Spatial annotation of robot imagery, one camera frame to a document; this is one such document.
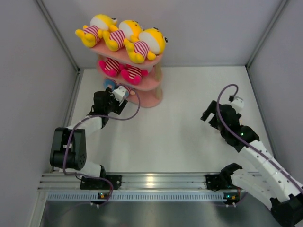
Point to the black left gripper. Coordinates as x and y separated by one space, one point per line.
118 109

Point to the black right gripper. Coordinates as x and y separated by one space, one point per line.
211 109

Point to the boy doll black hair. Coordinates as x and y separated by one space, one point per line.
109 83

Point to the white pink bear plush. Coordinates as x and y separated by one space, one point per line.
111 67
133 75

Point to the yellow frog plush toy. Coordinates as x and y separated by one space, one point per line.
127 30

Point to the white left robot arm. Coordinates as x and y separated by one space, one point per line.
69 147

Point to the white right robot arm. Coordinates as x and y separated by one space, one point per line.
274 187

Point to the pink three-tier toy shelf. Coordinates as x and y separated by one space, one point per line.
149 89

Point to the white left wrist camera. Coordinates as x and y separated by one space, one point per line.
119 94

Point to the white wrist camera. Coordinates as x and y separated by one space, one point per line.
236 102
119 94

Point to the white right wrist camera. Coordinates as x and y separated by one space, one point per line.
236 102

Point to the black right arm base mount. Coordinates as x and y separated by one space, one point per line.
222 180

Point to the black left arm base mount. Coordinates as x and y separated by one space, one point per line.
94 184

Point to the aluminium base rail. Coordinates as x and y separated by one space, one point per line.
131 182

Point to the grey slotted cable duct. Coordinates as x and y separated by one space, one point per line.
144 196

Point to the aluminium corner post left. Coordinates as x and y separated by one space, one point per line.
50 21

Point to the aluminium corner post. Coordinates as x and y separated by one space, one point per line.
50 21
272 23

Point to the aluminium corner post right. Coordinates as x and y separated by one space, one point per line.
272 23

